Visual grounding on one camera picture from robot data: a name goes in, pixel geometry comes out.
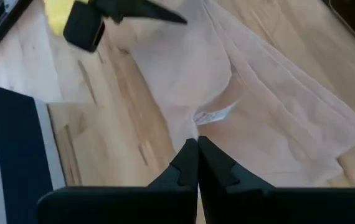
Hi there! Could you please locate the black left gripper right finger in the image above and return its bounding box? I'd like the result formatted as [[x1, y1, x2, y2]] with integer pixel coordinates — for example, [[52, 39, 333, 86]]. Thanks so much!
[[197, 136, 355, 224]]

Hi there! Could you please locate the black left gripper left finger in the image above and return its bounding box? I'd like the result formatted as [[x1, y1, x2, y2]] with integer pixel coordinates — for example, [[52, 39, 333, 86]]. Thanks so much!
[[37, 138, 199, 224]]

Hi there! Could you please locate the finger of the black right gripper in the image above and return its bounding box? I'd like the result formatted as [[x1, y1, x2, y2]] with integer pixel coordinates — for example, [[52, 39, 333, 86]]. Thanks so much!
[[62, 0, 187, 53]]

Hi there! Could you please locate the yellow towel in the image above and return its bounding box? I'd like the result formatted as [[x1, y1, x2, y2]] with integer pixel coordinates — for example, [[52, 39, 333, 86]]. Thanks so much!
[[42, 0, 88, 37]]

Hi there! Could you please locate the beige towel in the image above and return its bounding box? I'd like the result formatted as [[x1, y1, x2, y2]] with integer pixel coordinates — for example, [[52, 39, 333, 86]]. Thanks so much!
[[102, 0, 355, 188]]

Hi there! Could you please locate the navy white-striped fabric basket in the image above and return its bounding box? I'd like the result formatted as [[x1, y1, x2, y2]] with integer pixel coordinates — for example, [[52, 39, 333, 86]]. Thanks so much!
[[0, 82, 67, 224]]

